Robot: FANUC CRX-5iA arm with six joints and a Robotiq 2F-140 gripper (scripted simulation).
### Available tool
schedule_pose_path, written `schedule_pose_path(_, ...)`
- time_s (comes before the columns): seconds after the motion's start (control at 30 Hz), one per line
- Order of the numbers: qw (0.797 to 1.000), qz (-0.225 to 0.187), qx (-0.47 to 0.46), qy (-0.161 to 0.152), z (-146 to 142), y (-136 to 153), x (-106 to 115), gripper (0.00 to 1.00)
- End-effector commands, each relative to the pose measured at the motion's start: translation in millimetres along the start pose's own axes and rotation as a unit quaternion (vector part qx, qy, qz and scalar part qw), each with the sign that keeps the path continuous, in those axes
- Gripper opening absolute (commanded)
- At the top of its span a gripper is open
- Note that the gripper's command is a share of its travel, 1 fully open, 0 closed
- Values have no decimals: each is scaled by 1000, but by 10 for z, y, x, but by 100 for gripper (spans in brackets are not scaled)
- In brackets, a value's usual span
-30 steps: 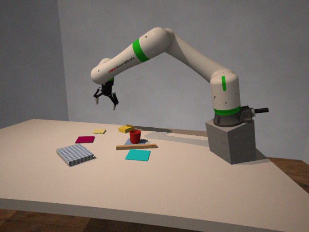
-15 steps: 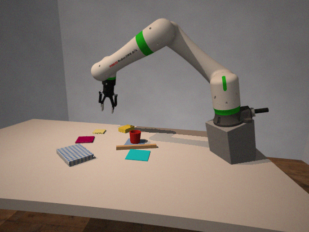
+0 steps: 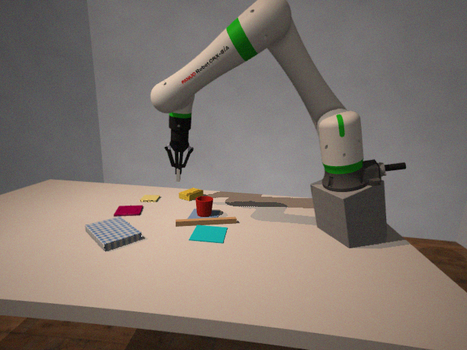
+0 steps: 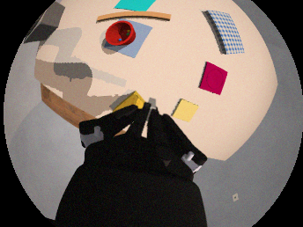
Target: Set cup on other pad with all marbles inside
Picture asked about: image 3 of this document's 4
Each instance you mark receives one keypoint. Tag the yellow sponge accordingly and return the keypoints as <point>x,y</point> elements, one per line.
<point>190,194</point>

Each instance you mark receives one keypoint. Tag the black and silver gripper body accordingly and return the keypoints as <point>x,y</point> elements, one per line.
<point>179,138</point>

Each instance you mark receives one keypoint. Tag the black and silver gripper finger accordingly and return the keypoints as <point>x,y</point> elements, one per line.
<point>190,150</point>
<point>167,148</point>

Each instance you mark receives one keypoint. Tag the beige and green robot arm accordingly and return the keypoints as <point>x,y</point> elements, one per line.
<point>268,24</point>

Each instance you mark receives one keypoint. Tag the red cup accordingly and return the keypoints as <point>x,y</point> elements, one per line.
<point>204,206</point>

